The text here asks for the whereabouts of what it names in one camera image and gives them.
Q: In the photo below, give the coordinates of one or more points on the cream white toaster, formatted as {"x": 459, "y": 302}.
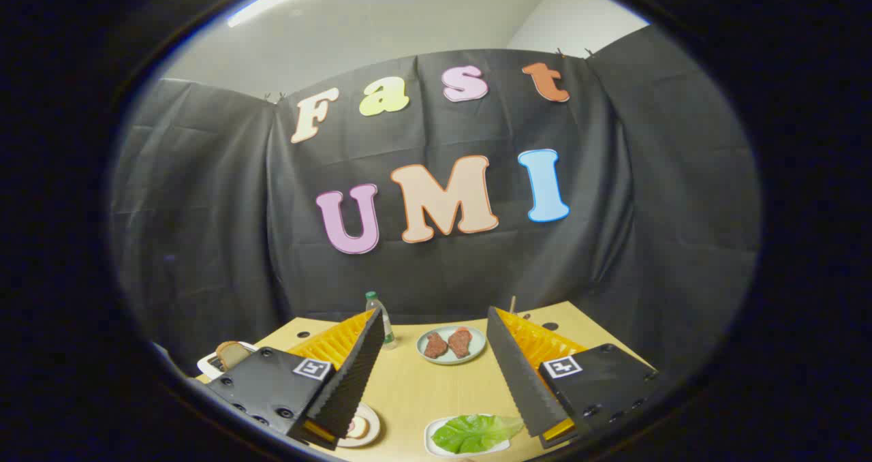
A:
{"x": 208, "y": 365}

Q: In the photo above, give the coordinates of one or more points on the toasted bread slice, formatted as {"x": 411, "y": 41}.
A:
{"x": 233, "y": 354}

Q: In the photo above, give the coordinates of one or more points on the green lettuce leaf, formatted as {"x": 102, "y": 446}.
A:
{"x": 477, "y": 431}

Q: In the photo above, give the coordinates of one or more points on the white square plate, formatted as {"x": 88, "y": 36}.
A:
{"x": 436, "y": 448}

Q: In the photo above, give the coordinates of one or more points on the clear plastic water bottle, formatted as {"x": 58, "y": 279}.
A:
{"x": 387, "y": 330}

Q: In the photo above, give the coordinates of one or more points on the black backdrop cloth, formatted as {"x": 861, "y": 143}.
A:
{"x": 225, "y": 244}

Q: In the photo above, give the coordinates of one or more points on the pale green oval plate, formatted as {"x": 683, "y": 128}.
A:
{"x": 479, "y": 345}

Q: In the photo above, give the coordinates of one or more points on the brown meat patty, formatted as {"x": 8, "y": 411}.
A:
{"x": 460, "y": 343}
{"x": 436, "y": 345}

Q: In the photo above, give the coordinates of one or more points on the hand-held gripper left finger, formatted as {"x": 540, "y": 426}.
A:
{"x": 354, "y": 380}

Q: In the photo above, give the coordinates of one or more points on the round cream plate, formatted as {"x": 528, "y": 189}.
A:
{"x": 372, "y": 424}

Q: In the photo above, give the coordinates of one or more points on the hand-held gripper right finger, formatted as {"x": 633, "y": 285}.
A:
{"x": 521, "y": 380}

